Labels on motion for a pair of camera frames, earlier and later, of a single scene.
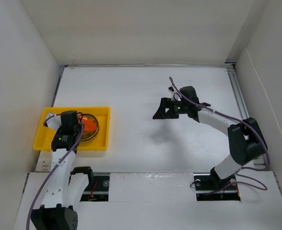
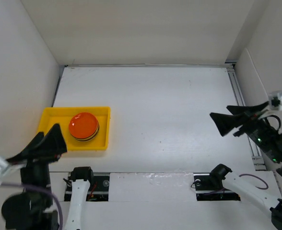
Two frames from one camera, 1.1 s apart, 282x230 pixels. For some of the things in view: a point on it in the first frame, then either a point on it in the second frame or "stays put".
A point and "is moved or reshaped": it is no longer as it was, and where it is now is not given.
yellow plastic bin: (44, 135) stays put
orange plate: (89, 125) is moved or reshaped
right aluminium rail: (259, 162) stays put
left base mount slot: (98, 191) stays put
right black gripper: (160, 113) -> (224, 122)
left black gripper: (79, 128) -> (53, 143)
